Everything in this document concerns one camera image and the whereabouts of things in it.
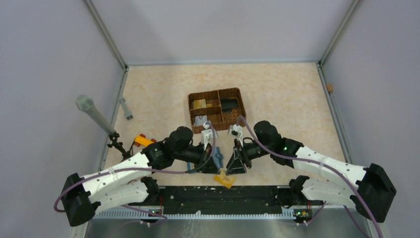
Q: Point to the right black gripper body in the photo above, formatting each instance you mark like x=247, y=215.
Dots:
x=251, y=150

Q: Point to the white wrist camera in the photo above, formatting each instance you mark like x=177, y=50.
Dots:
x=208, y=135
x=237, y=132

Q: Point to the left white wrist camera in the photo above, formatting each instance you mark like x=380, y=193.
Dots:
x=208, y=135

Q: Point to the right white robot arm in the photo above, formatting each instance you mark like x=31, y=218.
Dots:
x=369, y=190

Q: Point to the grey metal tube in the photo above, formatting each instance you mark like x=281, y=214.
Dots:
x=86, y=105

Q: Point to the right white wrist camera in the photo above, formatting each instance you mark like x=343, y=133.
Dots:
x=237, y=132

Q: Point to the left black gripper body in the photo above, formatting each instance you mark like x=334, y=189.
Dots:
x=196, y=154

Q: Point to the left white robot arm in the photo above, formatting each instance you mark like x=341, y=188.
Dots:
x=82, y=197

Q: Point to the woven wicker tray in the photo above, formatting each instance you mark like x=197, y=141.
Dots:
x=220, y=121

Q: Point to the blue leather card holder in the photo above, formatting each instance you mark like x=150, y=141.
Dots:
x=218, y=159

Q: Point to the black tube clamp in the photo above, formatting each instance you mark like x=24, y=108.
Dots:
x=118, y=145

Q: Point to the black VIP card stack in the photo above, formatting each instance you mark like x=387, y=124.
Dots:
x=228, y=104

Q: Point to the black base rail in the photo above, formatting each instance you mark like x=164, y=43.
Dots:
x=219, y=200

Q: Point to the gold credit card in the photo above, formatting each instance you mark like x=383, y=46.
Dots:
x=224, y=179

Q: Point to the yellow red toy car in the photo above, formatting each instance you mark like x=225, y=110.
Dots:
x=141, y=140

